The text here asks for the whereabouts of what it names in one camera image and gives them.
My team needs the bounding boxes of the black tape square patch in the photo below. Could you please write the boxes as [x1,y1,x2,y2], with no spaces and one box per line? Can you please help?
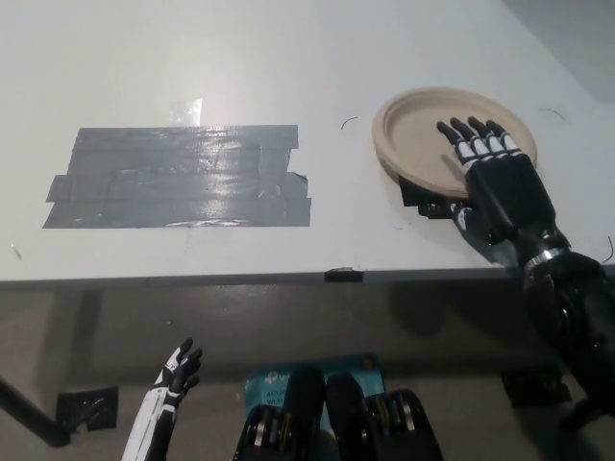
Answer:
[397,176,465,223]

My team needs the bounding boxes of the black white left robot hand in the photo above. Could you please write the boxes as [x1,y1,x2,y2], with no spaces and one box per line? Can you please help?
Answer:
[119,337,203,461]

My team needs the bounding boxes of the grey duct tape patch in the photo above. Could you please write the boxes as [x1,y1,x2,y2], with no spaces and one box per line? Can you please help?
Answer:
[42,124,312,230]

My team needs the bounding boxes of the beige paper plate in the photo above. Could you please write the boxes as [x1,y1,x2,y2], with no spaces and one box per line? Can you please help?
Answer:
[371,85,539,201]

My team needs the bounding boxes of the clear tape piece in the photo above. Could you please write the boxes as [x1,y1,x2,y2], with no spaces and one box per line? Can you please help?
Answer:
[167,97,205,127]

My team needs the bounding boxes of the black diagonal table leg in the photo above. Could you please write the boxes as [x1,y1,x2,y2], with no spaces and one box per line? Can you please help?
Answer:
[0,372,73,447]

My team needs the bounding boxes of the black floor tape patch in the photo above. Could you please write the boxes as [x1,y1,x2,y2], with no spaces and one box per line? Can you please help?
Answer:
[501,368,574,410]

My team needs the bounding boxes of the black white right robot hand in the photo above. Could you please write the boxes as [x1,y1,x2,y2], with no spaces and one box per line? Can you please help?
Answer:
[435,115,574,268]

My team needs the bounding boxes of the black floor bracket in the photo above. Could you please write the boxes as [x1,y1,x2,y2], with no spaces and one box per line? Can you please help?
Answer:
[56,386,120,432]

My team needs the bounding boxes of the teal router box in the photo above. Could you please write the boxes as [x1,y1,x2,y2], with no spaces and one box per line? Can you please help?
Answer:
[242,353,385,428]

